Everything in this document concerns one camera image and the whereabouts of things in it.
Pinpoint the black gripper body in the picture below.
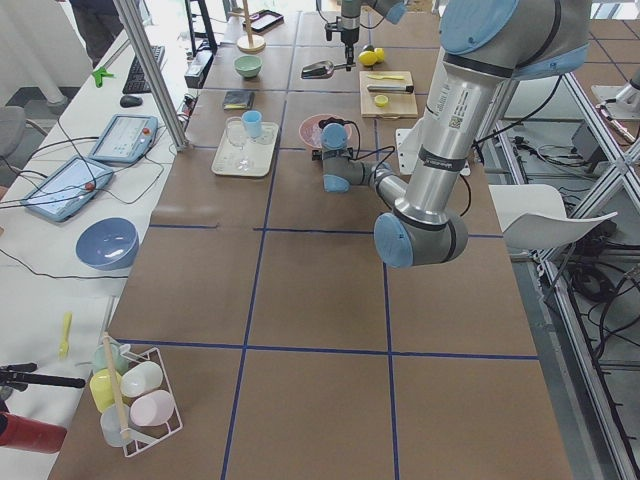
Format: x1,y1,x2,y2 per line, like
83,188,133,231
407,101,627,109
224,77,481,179
324,17,360,48

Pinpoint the steel ice scoop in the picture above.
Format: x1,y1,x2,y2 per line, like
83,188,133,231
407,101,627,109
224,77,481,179
301,60,353,80

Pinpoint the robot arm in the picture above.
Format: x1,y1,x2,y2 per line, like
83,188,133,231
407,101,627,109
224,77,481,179
321,1,591,268
324,0,407,71

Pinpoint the clear ice cubes pile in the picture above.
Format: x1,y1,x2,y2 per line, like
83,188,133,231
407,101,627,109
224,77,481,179
299,119,322,149

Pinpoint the light blue cup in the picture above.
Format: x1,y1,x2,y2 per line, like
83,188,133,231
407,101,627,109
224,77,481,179
241,110,262,139

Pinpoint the white plastic cup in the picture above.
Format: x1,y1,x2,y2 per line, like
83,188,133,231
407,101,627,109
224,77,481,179
120,361,163,398

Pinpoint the pink plastic cup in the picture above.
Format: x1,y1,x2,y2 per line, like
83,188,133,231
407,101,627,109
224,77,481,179
130,390,175,426

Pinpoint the yellow plastic cup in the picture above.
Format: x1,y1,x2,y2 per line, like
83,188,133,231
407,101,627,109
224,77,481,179
89,369,115,413

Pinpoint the yellow lemon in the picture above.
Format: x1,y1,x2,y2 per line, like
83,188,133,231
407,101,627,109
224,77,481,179
358,50,379,67
374,47,386,63

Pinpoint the yellow plastic knife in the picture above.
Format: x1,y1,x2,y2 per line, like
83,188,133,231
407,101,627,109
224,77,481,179
366,74,405,81

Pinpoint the steel cylindrical muddler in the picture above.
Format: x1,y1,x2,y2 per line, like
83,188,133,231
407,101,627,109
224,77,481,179
366,84,414,94

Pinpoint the lemon half slice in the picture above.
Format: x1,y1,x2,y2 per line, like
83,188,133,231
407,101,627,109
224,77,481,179
373,95,389,108

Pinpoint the wooden cutting board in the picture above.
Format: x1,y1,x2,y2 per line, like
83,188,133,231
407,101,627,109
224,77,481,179
359,71,418,118

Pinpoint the pink bowl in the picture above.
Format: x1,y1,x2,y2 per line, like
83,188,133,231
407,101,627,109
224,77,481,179
299,114,352,150

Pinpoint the wooden mug tree stand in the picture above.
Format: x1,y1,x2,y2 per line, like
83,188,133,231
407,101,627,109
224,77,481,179
236,0,266,54

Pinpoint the green bowl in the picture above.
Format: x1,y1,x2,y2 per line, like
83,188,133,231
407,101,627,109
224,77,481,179
234,55,263,79

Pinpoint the grey folded cloth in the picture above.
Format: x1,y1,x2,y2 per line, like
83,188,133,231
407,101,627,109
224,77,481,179
222,90,255,111

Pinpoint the clear wine glass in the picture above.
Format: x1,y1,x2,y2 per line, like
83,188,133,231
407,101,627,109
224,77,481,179
225,117,251,172

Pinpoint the cream bear tray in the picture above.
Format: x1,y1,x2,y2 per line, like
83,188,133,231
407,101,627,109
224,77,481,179
211,122,280,178

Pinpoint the black keyboard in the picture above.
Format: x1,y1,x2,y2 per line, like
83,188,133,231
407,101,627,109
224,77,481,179
122,45,165,95

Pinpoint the black computer mouse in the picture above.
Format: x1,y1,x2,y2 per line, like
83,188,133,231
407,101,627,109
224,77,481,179
119,94,143,108

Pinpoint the far teach pendant tablet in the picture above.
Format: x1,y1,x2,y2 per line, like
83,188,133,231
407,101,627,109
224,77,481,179
89,114,159,165

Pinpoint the teach pendant tablet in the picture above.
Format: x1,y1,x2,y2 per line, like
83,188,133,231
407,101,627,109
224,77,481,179
89,114,159,165
20,155,114,222

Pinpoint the white chair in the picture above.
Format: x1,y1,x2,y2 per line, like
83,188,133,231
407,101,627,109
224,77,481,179
489,184,617,250

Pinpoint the person standing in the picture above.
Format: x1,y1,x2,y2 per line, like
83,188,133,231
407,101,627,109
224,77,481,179
70,0,123,67

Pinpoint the green plastic clamp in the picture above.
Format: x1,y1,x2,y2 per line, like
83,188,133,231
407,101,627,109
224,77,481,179
92,66,114,88

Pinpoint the blue bowl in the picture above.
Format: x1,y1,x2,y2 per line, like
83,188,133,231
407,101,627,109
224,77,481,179
75,217,139,271

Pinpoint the near teach pendant tablet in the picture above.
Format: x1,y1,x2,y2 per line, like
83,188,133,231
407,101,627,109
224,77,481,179
20,155,114,222

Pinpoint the yellow plastic fork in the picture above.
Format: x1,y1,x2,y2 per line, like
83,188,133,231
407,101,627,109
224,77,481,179
58,312,73,360

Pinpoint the red bottle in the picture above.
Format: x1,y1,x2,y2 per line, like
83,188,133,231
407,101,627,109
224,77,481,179
1,412,67,454

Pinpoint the aluminium frame post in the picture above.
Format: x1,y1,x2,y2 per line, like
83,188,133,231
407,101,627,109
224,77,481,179
114,0,189,152

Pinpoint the white wire cup rack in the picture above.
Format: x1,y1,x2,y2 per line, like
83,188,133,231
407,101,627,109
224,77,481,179
90,340,183,458

